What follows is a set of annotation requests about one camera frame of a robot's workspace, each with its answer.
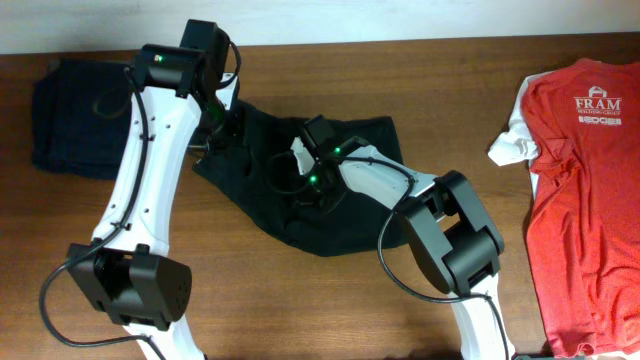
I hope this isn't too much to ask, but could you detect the black t-shirt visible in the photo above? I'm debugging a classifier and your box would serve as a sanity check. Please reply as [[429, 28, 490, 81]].
[[193, 101, 407, 257]]

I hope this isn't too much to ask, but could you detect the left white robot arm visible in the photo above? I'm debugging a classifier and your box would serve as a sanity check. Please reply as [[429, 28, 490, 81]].
[[65, 44, 238, 359]]

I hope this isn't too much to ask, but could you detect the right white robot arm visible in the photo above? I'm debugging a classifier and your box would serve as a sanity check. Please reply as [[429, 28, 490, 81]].
[[290, 137, 515, 359]]

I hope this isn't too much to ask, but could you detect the folded navy blue garment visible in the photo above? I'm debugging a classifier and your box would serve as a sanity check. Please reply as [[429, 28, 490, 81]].
[[31, 59, 132, 179]]

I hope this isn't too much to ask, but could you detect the white t-shirt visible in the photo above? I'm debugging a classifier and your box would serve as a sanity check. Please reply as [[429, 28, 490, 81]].
[[487, 71, 551, 199]]

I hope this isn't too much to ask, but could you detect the red printed t-shirt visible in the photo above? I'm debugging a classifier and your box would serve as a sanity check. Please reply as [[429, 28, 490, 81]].
[[520, 59, 639, 357]]

